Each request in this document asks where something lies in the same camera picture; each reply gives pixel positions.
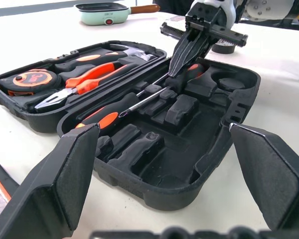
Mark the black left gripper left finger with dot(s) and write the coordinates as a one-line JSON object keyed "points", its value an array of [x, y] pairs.
{"points": [[52, 189]]}

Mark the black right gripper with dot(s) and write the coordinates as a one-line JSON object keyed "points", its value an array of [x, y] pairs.
{"points": [[204, 17]]}

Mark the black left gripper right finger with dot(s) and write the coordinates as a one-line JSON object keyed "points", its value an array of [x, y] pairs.
{"points": [[271, 179]]}

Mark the black plastic tool case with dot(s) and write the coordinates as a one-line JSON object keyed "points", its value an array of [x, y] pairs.
{"points": [[179, 154]]}

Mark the black tape roll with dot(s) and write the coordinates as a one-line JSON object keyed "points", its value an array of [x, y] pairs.
{"points": [[223, 48]]}

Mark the clear bag of small parts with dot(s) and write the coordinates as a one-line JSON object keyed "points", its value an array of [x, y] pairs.
{"points": [[142, 54]]}

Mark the orange black utility knife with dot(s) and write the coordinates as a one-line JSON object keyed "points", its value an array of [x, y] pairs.
{"points": [[2, 179]]}

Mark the mint green electric frying pan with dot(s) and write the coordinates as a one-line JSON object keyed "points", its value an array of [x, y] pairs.
{"points": [[102, 16]]}

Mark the black orange tape measure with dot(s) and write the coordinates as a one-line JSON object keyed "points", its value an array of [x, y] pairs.
{"points": [[30, 79]]}

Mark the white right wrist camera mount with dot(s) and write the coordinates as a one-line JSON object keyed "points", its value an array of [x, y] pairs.
{"points": [[228, 10]]}

